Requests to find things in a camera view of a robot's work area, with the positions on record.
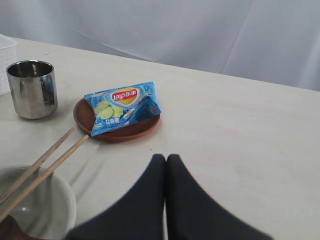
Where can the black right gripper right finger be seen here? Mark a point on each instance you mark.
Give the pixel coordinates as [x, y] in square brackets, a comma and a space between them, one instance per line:
[191, 214]

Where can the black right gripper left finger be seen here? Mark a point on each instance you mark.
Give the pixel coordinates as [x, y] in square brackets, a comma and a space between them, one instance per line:
[138, 215]

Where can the wooden chopstick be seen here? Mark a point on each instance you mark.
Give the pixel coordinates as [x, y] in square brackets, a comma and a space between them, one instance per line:
[22, 178]
[41, 178]

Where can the blue chips bag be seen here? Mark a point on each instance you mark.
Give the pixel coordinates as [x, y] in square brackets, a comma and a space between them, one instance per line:
[121, 107]

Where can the brown wooden plate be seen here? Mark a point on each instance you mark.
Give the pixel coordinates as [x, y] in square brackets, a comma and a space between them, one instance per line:
[84, 118]

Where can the brown wooden spoon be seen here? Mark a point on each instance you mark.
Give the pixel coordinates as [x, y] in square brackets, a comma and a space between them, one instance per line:
[12, 230]

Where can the dark foil packet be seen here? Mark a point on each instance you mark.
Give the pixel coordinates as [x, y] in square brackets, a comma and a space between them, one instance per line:
[33, 88]

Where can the white perforated plastic basket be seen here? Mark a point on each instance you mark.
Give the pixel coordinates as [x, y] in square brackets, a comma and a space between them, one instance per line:
[8, 56]

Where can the white curtain backdrop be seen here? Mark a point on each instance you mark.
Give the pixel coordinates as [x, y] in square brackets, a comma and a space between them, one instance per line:
[276, 41]

